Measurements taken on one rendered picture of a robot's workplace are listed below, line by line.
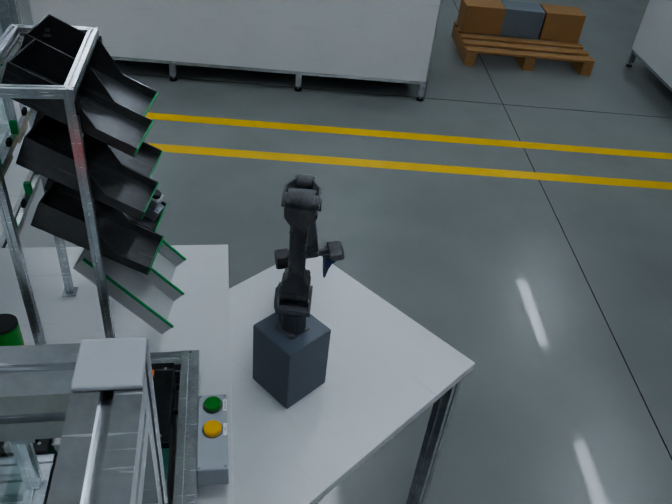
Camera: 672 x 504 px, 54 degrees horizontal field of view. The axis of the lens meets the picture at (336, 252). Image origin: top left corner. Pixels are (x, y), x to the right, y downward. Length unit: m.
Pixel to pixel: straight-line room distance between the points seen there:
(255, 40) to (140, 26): 0.87
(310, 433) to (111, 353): 1.40
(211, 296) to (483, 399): 1.46
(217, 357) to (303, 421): 0.32
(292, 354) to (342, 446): 0.27
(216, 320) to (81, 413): 1.68
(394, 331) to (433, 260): 1.76
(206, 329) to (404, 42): 3.76
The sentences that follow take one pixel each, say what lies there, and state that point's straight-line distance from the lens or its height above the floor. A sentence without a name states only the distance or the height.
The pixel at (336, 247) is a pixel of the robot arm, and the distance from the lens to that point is 1.78.
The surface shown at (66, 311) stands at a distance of 2.06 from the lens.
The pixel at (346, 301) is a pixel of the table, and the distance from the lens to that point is 2.05.
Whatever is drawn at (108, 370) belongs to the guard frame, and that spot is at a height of 1.99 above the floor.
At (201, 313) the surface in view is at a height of 0.86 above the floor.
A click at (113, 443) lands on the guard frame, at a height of 1.99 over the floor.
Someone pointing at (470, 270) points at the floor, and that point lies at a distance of 3.71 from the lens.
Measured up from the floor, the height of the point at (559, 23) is 0.31.
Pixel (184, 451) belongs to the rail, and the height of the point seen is 0.96.
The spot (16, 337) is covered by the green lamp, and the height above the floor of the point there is 1.39.
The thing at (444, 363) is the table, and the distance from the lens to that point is 1.92.
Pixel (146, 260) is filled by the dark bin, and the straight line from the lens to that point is 1.66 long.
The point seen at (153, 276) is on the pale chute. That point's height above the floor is 1.07.
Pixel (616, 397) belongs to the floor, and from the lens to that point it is 3.31.
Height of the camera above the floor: 2.22
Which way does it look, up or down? 37 degrees down
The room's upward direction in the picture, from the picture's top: 6 degrees clockwise
